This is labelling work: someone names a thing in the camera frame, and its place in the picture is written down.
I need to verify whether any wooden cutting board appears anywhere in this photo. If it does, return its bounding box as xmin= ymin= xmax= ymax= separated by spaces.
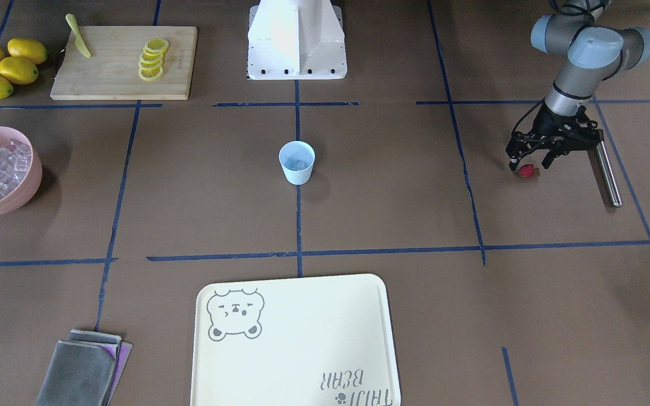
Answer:
xmin=51 ymin=26 xmax=198 ymax=100

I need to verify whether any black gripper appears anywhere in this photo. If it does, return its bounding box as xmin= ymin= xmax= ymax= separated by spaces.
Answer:
xmin=506 ymin=100 xmax=588 ymax=171

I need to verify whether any lemon slices row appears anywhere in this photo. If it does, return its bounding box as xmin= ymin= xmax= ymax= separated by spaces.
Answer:
xmin=138 ymin=38 xmax=170 ymax=81

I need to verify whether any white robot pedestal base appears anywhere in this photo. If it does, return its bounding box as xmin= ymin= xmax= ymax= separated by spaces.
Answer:
xmin=246 ymin=1 xmax=348 ymax=81

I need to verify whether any yellow lemon middle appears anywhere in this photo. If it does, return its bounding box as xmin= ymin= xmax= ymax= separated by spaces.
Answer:
xmin=0 ymin=56 xmax=39 ymax=85

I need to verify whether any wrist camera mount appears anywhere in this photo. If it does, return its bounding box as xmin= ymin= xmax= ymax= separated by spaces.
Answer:
xmin=563 ymin=127 xmax=604 ymax=155

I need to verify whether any light blue plastic cup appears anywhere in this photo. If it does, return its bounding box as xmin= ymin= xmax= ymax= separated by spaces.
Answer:
xmin=278 ymin=141 xmax=315 ymax=186

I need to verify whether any purple folded cloth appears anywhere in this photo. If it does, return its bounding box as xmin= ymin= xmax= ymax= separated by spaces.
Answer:
xmin=104 ymin=341 xmax=133 ymax=405

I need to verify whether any yellow plastic knife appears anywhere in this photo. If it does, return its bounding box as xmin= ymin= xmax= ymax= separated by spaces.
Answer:
xmin=65 ymin=14 xmax=92 ymax=58

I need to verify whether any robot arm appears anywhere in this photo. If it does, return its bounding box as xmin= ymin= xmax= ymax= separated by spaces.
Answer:
xmin=505 ymin=1 xmax=650 ymax=171

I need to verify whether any pink bowl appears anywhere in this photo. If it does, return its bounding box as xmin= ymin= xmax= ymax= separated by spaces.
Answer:
xmin=0 ymin=126 xmax=43 ymax=215

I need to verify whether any grey folded cloth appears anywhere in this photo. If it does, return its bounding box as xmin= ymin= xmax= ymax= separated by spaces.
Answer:
xmin=36 ymin=329 xmax=122 ymax=405

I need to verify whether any cream bear serving tray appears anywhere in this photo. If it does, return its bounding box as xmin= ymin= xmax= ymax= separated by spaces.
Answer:
xmin=190 ymin=274 xmax=402 ymax=405

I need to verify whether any steel muddler black tip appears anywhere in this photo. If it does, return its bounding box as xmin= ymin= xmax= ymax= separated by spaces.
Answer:
xmin=594 ymin=141 xmax=623 ymax=208

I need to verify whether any red strawberry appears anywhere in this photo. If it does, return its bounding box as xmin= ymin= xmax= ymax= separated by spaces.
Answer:
xmin=518 ymin=164 xmax=536 ymax=178

